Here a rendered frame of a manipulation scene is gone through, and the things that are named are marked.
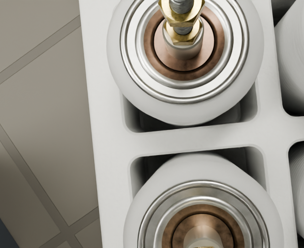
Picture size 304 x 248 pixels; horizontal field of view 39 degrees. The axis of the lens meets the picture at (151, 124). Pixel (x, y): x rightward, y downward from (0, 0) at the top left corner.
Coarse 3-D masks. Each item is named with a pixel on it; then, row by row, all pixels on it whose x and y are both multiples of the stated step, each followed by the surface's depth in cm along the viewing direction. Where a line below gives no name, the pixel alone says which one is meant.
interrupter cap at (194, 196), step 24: (168, 192) 25; (192, 192) 25; (216, 192) 25; (240, 192) 24; (144, 216) 25; (168, 216) 25; (192, 216) 25; (216, 216) 25; (240, 216) 25; (144, 240) 25; (168, 240) 25; (240, 240) 25; (264, 240) 24
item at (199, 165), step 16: (176, 160) 30; (192, 160) 27; (208, 160) 26; (224, 160) 30; (160, 176) 26; (176, 176) 25; (192, 176) 25; (208, 176) 25; (224, 176) 25; (240, 176) 25; (144, 192) 26; (160, 192) 25; (256, 192) 25; (144, 208) 25; (272, 208) 25; (128, 224) 26; (272, 224) 25; (128, 240) 26; (272, 240) 25
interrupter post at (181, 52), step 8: (200, 32) 22; (168, 40) 22; (200, 40) 22; (168, 48) 24; (176, 48) 23; (184, 48) 22; (192, 48) 23; (200, 48) 25; (176, 56) 25; (184, 56) 24; (192, 56) 25
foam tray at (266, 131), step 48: (96, 0) 33; (288, 0) 37; (96, 48) 33; (96, 96) 33; (96, 144) 33; (144, 144) 33; (192, 144) 32; (240, 144) 32; (288, 144) 32; (288, 192) 32; (288, 240) 32
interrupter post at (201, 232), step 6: (192, 228) 25; (198, 228) 24; (204, 228) 24; (210, 228) 25; (186, 234) 25; (192, 234) 24; (198, 234) 23; (204, 234) 23; (210, 234) 23; (216, 234) 24; (186, 240) 24; (192, 240) 22; (198, 240) 22; (204, 240) 22; (210, 240) 22; (216, 240) 22; (186, 246) 22; (192, 246) 22; (198, 246) 22; (204, 246) 22; (210, 246) 22; (216, 246) 22; (222, 246) 23
